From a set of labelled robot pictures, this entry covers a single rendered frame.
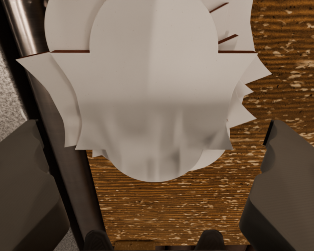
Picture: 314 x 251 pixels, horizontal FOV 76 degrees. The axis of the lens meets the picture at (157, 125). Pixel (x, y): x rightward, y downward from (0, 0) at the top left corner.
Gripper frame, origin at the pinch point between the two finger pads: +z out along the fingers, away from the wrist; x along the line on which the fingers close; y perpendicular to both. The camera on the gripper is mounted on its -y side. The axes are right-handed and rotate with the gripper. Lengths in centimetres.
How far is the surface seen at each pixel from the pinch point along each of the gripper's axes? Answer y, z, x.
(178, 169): 5.2, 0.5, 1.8
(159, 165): 4.8, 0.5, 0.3
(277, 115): 3.2, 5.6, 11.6
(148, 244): 24.2, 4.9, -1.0
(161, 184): 12.5, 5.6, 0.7
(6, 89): 1.5, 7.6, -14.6
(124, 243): 24.3, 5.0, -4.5
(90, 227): 23.7, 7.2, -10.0
